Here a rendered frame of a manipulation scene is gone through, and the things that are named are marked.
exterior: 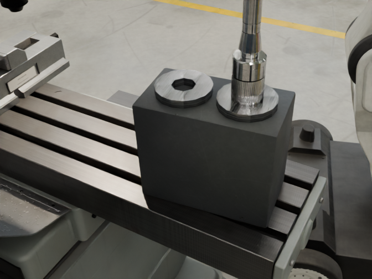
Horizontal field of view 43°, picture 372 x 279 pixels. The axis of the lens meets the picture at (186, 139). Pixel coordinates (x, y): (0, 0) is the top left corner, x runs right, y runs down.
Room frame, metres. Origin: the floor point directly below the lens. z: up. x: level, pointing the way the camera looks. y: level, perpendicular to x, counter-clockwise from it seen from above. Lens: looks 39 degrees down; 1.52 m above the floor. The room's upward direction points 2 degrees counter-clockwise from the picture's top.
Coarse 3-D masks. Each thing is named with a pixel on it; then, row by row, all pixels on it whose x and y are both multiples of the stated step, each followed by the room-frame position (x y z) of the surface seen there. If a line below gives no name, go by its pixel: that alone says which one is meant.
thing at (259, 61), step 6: (234, 54) 0.57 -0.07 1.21; (240, 54) 0.57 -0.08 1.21; (258, 54) 0.56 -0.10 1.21; (264, 54) 0.56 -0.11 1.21; (234, 60) 0.55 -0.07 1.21; (240, 60) 0.55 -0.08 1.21; (246, 60) 0.55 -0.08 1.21; (252, 60) 0.55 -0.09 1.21; (258, 60) 0.55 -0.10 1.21; (264, 60) 0.55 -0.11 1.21; (240, 66) 0.55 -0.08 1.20; (246, 66) 0.54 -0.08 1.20; (252, 66) 0.54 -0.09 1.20; (258, 66) 0.54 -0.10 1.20
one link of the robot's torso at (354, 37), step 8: (368, 0) 0.98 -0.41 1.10; (368, 8) 0.95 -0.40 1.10; (360, 16) 0.97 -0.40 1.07; (368, 16) 0.92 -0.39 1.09; (352, 24) 0.98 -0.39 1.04; (360, 24) 0.94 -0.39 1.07; (368, 24) 0.89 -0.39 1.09; (352, 32) 0.95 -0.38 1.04; (360, 32) 0.91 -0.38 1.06; (368, 32) 0.88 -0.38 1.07; (352, 40) 0.92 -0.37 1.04; (360, 40) 0.88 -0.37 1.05; (368, 40) 0.87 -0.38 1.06; (352, 48) 0.89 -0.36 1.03; (360, 48) 0.87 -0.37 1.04; (368, 48) 0.86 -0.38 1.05; (352, 56) 0.88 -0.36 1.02; (360, 56) 0.86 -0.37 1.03; (352, 64) 0.87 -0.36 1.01; (352, 72) 0.87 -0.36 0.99; (352, 80) 0.88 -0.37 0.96
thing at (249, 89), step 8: (232, 64) 0.56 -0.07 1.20; (232, 72) 0.56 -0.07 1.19; (240, 72) 0.55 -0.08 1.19; (248, 72) 0.54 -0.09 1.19; (256, 72) 0.54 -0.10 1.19; (264, 72) 0.55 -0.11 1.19; (232, 80) 0.56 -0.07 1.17; (240, 80) 0.55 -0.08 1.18; (248, 80) 0.54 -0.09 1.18; (256, 80) 0.54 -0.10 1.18; (264, 80) 0.55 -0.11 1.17; (232, 88) 0.56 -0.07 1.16; (240, 88) 0.54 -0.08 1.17; (248, 88) 0.54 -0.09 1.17; (256, 88) 0.54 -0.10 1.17; (232, 96) 0.56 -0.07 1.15; (240, 96) 0.54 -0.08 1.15; (248, 96) 0.54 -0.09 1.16; (256, 96) 0.54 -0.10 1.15; (240, 104) 0.54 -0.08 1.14; (248, 104) 0.54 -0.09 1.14; (256, 104) 0.54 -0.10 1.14
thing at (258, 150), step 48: (144, 96) 0.59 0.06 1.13; (192, 96) 0.57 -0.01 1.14; (288, 96) 0.58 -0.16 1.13; (144, 144) 0.57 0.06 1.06; (192, 144) 0.53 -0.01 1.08; (240, 144) 0.50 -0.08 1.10; (288, 144) 0.59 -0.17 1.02; (144, 192) 0.57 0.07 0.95; (192, 192) 0.54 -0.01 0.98; (240, 192) 0.50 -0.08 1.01
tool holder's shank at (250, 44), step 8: (248, 0) 0.55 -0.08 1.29; (256, 0) 0.55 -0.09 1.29; (248, 8) 0.55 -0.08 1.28; (256, 8) 0.55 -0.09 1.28; (248, 16) 0.55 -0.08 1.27; (256, 16) 0.55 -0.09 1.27; (248, 24) 0.55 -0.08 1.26; (256, 24) 0.55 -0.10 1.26; (248, 32) 0.55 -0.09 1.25; (256, 32) 0.55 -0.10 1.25; (240, 40) 0.56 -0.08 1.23; (248, 40) 0.55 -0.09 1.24; (256, 40) 0.55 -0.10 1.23; (240, 48) 0.56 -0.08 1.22; (248, 48) 0.55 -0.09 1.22; (256, 48) 0.55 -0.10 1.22; (248, 56) 0.55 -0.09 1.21; (256, 56) 0.56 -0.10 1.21
